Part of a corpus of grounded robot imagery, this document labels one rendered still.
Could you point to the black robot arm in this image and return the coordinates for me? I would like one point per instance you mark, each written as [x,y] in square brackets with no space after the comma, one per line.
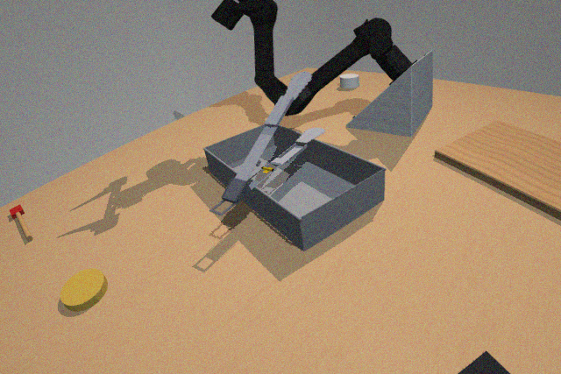
[373,37]

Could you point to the short grey cylinder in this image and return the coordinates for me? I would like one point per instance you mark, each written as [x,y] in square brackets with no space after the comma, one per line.
[349,80]

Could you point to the yellow flat disc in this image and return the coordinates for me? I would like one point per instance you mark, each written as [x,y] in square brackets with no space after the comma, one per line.
[78,292]

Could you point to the black spatula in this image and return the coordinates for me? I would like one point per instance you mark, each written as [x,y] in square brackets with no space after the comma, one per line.
[484,364]

